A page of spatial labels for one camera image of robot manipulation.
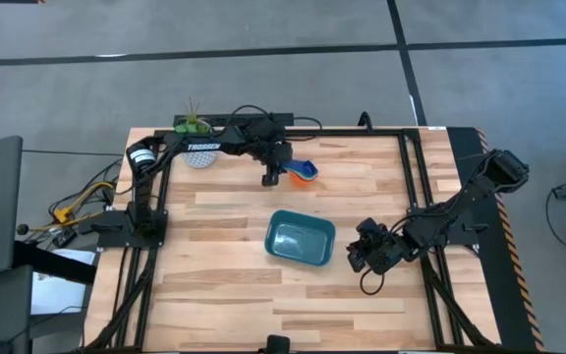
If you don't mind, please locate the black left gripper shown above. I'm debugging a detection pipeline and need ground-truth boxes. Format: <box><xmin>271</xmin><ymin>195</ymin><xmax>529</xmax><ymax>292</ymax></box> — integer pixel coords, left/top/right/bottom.
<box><xmin>243</xmin><ymin>117</ymin><xmax>294</xmax><ymax>187</ymax></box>

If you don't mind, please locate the black bar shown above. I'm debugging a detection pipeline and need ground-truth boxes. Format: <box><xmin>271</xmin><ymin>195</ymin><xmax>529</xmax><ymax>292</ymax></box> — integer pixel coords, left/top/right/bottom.
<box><xmin>12</xmin><ymin>239</ymin><xmax>98</xmax><ymax>285</ymax></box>

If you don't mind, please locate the succulent in white patterned pot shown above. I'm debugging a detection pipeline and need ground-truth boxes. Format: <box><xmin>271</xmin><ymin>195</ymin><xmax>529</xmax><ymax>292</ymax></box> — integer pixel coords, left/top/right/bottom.
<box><xmin>173</xmin><ymin>96</ymin><xmax>220</xmax><ymax>170</ymax></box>

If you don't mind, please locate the teal plastic basket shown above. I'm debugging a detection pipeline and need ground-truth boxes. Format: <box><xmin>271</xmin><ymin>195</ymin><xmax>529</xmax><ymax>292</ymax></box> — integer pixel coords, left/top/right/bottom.
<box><xmin>263</xmin><ymin>208</ymin><xmax>337</xmax><ymax>267</ymax></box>

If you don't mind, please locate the orange measuring cup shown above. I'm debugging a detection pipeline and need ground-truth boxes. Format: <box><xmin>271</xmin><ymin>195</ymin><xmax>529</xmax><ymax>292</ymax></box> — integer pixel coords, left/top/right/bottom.
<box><xmin>288</xmin><ymin>174</ymin><xmax>316</xmax><ymax>189</ymax></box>

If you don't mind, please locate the black panel with hazard stripes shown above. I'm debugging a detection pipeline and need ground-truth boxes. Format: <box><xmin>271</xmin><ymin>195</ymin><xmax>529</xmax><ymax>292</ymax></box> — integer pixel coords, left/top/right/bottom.
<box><xmin>447</xmin><ymin>126</ymin><xmax>544</xmax><ymax>353</ymax></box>

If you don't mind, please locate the light blue measuring cup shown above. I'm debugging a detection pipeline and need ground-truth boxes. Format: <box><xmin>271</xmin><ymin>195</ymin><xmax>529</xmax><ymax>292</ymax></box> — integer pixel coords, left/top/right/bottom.
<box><xmin>282</xmin><ymin>158</ymin><xmax>320</xmax><ymax>182</ymax></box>

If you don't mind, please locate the black rounded object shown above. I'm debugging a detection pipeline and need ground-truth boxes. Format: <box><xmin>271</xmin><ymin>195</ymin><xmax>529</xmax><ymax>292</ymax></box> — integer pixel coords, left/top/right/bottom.
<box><xmin>265</xmin><ymin>333</ymin><xmax>292</xmax><ymax>354</ymax></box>

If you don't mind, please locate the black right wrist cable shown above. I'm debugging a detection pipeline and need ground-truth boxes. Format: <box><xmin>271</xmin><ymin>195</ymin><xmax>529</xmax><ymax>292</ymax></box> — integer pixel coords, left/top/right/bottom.
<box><xmin>359</xmin><ymin>267</ymin><xmax>387</xmax><ymax>297</ymax></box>

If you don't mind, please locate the white paper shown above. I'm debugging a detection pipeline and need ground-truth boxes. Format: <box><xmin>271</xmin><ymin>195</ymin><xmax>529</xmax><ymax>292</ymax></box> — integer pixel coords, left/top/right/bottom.
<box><xmin>29</xmin><ymin>248</ymin><xmax>98</xmax><ymax>316</ymax></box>

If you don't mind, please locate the black metal table frame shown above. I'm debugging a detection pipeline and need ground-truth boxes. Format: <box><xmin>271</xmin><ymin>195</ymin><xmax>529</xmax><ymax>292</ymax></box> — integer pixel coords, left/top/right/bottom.
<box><xmin>84</xmin><ymin>126</ymin><xmax>498</xmax><ymax>353</ymax></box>

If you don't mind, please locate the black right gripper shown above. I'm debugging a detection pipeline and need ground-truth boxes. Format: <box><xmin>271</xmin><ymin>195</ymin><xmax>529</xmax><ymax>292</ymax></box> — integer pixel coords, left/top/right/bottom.
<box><xmin>346</xmin><ymin>218</ymin><xmax>412</xmax><ymax>274</ymax></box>

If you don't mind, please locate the small black device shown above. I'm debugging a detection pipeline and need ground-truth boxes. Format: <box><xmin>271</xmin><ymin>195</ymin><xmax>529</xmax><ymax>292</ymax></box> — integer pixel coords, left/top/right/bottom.
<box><xmin>51</xmin><ymin>228</ymin><xmax>79</xmax><ymax>249</ymax></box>

